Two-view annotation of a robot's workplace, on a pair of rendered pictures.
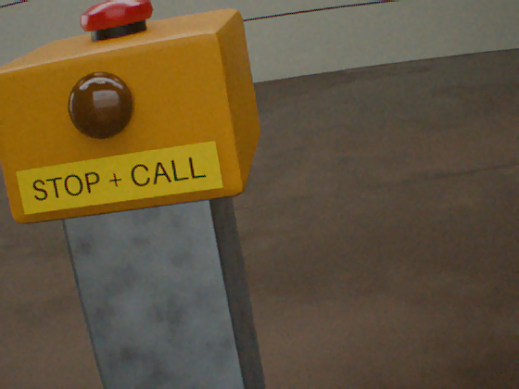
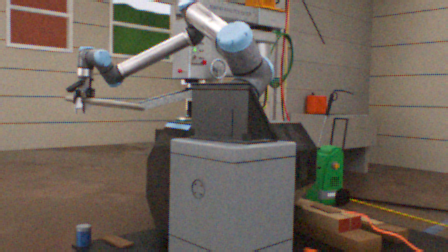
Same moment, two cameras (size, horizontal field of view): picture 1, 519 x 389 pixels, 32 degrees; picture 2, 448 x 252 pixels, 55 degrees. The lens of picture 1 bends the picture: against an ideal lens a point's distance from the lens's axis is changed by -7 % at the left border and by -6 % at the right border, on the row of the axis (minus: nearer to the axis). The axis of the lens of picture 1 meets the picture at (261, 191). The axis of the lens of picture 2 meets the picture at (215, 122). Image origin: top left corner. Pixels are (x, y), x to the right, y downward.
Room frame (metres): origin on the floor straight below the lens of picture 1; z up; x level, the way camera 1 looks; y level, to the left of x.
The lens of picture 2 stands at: (-1.17, 0.40, 1.03)
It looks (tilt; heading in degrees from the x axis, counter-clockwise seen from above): 3 degrees down; 317
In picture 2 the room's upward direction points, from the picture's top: 1 degrees clockwise
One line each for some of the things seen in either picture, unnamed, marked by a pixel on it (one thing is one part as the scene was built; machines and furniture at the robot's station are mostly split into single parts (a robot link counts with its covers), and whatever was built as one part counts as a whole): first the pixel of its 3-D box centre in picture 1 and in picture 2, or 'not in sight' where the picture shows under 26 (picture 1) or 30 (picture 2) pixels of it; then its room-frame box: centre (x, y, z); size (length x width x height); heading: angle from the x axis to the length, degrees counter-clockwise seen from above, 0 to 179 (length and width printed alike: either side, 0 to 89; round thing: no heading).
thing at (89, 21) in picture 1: (116, 17); not in sight; (0.49, 0.06, 1.09); 0.04 x 0.04 x 0.02
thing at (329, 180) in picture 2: not in sight; (327, 160); (1.24, -3.46, 0.43); 0.35 x 0.35 x 0.87; 69
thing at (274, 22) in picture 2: not in sight; (230, 16); (1.19, -1.96, 1.66); 0.96 x 0.25 x 0.17; 85
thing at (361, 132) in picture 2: not in sight; (334, 144); (2.15, -5.09, 0.43); 1.30 x 0.62 x 0.86; 90
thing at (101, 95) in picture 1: (100, 105); not in sight; (0.43, 0.07, 1.05); 0.03 x 0.02 x 0.03; 84
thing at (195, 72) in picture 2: not in sight; (201, 53); (1.21, -1.69, 1.36); 0.36 x 0.22 x 0.45; 85
